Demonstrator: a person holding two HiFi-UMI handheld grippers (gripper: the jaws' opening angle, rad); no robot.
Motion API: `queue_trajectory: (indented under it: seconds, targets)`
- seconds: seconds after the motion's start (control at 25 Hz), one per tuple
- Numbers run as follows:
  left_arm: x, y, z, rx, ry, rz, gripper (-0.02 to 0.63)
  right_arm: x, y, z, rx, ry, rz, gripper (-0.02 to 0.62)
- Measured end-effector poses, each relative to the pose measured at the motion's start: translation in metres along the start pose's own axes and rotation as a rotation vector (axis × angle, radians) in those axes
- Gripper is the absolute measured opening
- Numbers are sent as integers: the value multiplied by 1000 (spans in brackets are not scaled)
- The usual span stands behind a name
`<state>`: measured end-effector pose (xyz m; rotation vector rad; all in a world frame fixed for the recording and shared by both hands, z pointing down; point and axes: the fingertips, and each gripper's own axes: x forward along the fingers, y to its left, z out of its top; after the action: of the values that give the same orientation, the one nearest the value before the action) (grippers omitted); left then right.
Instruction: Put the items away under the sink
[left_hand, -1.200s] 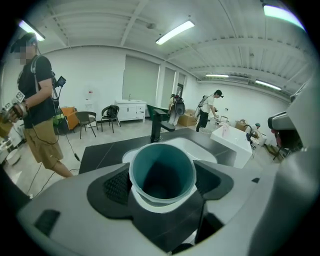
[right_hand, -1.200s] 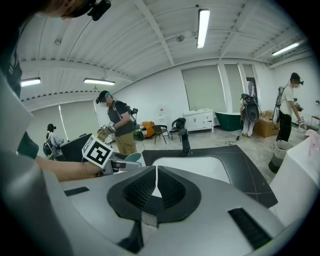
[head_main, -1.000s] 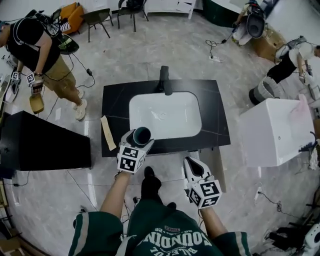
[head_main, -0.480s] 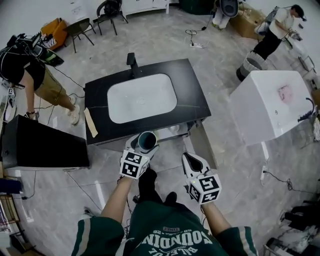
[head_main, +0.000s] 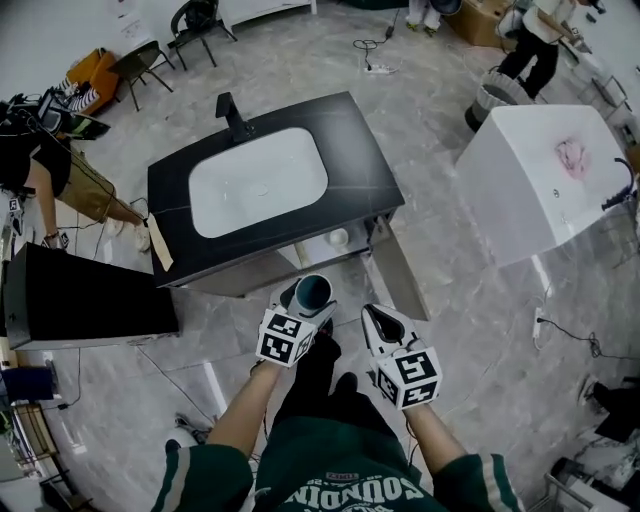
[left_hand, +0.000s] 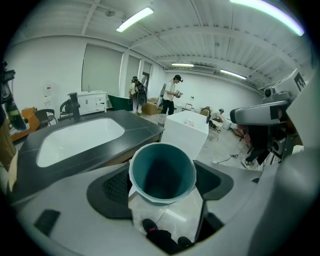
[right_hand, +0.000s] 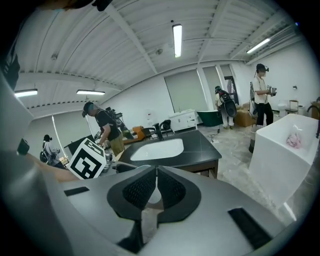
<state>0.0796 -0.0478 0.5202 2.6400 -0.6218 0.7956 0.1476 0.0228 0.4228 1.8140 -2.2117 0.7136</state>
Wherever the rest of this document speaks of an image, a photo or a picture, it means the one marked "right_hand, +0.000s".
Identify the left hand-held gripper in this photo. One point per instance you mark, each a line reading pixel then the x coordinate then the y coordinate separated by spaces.
pixel 86 160

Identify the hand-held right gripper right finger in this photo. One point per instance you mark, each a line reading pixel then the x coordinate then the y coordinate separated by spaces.
pixel 212 212

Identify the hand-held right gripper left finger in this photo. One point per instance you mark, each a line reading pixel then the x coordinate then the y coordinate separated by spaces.
pixel 100 200

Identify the dark wood vanity cabinet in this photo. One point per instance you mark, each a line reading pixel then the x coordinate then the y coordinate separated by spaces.
pixel 205 170

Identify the person's left forearm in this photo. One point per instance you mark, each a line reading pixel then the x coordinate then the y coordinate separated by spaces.
pixel 55 172

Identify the white sink basin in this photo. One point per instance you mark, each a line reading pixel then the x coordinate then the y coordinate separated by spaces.
pixel 157 150

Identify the orange sofa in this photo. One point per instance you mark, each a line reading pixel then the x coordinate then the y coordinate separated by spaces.
pixel 136 133

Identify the black-top vanity cabinet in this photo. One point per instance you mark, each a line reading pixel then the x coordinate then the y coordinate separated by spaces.
pixel 200 147

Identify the white vanity cabinet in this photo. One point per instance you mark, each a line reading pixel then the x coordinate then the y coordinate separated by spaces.
pixel 182 120

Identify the woven basket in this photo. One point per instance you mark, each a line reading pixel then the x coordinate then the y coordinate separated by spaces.
pixel 253 142

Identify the ceiling tube light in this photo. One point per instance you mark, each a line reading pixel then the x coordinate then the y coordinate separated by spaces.
pixel 26 93
pixel 177 40
pixel 90 92
pixel 258 45

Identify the white bathtub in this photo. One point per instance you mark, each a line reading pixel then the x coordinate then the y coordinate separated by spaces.
pixel 272 155

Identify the dark green bathtub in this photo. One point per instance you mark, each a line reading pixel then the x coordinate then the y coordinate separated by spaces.
pixel 208 118

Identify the cardboard box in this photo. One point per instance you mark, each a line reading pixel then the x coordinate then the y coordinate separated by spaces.
pixel 243 117

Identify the pink cloth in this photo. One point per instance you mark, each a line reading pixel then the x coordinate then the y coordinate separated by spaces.
pixel 294 140

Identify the white toilet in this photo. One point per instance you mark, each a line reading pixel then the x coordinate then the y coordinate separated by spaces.
pixel 282 107

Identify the black bathtub faucet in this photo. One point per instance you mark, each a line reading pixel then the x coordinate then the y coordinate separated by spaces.
pixel 318 130

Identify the person's green printed shirt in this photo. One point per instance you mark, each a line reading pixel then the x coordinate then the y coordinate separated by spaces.
pixel 10 67

